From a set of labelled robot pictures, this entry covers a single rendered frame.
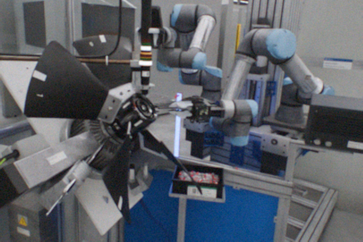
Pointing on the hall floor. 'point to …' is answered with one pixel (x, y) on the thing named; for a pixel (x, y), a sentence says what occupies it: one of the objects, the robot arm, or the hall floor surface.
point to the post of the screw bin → (181, 219)
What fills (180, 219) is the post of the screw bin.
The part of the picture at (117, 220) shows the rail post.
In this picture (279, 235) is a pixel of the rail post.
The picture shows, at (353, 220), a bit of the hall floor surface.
